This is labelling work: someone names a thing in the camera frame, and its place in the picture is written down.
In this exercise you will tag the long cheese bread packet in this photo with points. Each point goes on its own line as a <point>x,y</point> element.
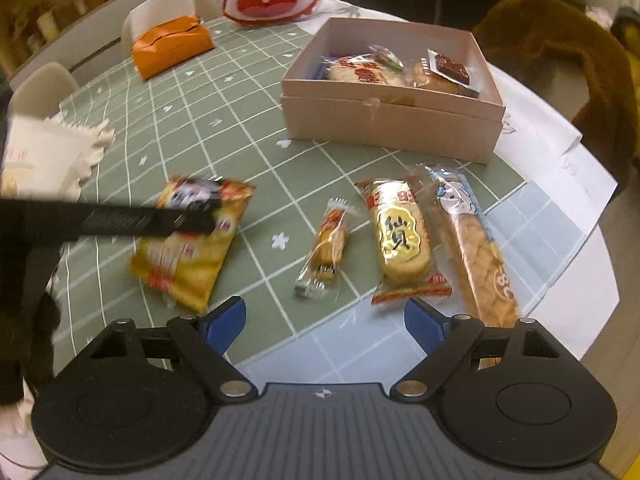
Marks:
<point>483,281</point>

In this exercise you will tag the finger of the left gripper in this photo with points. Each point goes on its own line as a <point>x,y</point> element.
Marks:
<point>49,221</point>

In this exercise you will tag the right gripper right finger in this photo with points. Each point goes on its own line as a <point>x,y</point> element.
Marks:
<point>446,341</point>

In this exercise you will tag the yellow panda snack bag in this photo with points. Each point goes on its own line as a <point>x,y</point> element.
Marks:
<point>186,266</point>

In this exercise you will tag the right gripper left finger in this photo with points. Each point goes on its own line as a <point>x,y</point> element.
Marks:
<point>202,341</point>

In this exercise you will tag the brown fuzzy coat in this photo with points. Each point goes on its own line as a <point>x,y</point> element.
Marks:
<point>533,39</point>

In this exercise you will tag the red rice cracker packet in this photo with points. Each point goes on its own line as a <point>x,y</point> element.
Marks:
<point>362,69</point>

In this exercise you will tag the small clear snack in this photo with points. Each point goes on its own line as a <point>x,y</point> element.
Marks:
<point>319,275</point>

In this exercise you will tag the white paper sheets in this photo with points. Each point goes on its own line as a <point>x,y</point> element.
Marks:
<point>555,159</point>

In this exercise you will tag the round bread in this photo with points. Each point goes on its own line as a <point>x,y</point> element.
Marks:
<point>418,75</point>

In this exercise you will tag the orange tissue box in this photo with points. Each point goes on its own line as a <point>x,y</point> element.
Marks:
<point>169,44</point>

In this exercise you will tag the green checked tablecloth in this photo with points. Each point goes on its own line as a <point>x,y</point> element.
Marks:
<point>222,112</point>

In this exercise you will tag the yellow senbei cracker packet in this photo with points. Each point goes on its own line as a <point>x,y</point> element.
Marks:
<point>405,254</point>

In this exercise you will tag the blue white snack bag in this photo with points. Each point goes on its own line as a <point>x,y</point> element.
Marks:
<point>322,67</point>

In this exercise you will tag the white chair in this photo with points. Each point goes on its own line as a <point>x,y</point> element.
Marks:
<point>155,12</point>

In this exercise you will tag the pink cardboard box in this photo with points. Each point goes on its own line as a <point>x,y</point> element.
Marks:
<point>402,118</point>

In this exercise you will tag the brown jelly bar packet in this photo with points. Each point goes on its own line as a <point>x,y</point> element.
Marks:
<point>451,71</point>

